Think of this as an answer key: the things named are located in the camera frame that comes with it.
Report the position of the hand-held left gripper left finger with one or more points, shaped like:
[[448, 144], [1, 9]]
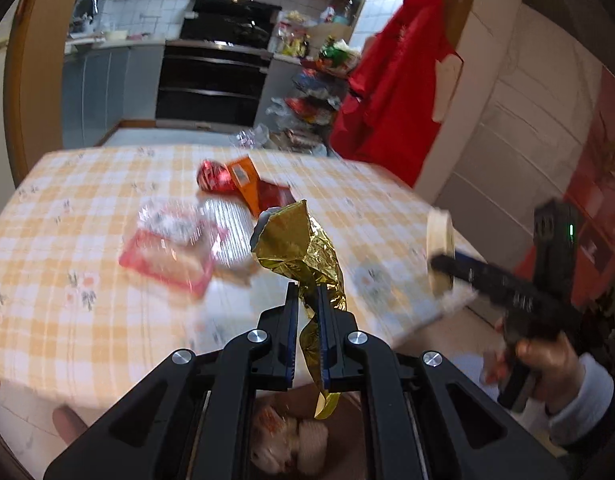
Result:
[[290, 340]]

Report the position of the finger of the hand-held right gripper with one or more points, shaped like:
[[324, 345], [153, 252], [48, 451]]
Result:
[[487, 277]]

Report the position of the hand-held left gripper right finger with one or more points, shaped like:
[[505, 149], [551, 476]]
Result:
[[325, 340]]

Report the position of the gold foil wrapper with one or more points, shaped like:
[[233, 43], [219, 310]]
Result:
[[297, 250]]

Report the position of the orange floral paper cup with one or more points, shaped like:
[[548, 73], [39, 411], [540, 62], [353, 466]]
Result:
[[267, 427]]

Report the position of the brown round trash bin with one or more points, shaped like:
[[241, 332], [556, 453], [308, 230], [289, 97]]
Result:
[[287, 460]]

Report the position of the red clear plastic snack bag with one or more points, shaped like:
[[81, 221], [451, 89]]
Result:
[[172, 255]]

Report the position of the orange snack packet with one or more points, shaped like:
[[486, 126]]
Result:
[[257, 185]]

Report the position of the red snack wrapper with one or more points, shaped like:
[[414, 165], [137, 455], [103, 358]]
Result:
[[215, 176]]

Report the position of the person's right forearm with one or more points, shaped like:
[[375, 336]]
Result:
[[582, 410]]

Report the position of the person's right hand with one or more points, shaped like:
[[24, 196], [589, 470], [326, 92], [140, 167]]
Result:
[[552, 367]]

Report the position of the clear plastic bags heap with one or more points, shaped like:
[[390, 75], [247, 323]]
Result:
[[252, 136]]

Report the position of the yellow checked tablecloth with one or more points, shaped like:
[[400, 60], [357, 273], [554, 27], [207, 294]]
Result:
[[87, 260]]

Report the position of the red apron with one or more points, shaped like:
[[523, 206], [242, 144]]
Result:
[[397, 75]]

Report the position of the black built-in oven stove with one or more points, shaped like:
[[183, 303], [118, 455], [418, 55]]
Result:
[[212, 82]]

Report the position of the grey lower kitchen cabinets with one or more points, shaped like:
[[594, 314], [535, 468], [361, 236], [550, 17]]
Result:
[[112, 90]]

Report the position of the chrome kitchen faucet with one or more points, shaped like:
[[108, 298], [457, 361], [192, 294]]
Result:
[[87, 10]]

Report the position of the wooden door frame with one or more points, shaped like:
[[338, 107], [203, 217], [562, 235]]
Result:
[[32, 85]]

